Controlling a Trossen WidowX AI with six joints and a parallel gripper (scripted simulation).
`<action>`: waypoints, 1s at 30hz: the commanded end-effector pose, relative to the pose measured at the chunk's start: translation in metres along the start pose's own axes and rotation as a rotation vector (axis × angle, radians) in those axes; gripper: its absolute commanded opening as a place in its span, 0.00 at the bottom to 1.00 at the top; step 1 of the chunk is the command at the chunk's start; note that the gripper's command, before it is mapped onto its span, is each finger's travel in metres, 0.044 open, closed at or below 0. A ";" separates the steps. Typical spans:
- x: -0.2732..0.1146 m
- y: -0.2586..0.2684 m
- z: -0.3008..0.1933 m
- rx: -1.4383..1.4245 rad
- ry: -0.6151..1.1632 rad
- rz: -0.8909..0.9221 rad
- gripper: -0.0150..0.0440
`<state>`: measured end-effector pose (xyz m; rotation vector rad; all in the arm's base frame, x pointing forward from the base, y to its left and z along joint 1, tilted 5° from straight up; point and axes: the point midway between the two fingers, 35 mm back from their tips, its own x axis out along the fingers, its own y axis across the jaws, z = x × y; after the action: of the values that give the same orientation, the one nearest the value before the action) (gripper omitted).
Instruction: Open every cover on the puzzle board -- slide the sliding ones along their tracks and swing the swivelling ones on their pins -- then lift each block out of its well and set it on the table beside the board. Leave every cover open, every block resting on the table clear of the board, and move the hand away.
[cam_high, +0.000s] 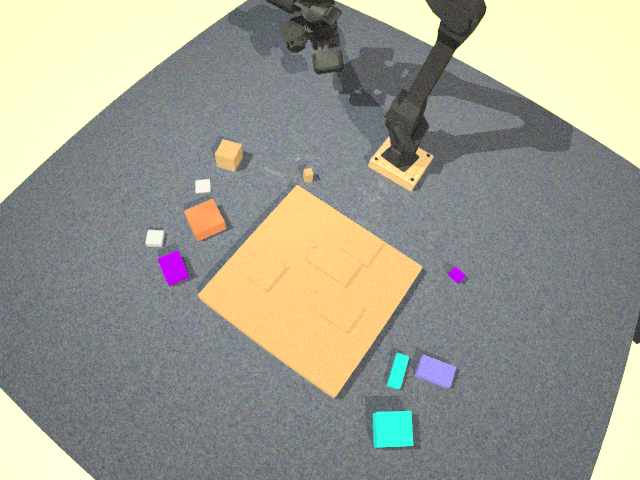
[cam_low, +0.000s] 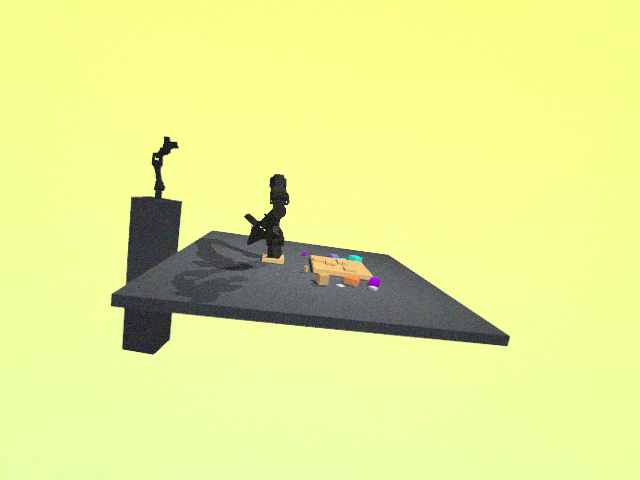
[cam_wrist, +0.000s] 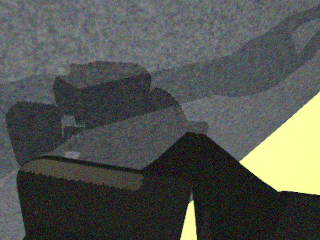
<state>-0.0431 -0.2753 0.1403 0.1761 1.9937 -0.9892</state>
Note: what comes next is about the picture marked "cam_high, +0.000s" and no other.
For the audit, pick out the turquoise cube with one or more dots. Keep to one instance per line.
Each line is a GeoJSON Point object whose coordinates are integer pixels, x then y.
{"type": "Point", "coordinates": [392, 429]}

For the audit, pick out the turquoise rectangular block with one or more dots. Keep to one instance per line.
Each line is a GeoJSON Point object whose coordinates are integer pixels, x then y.
{"type": "Point", "coordinates": [397, 371]}

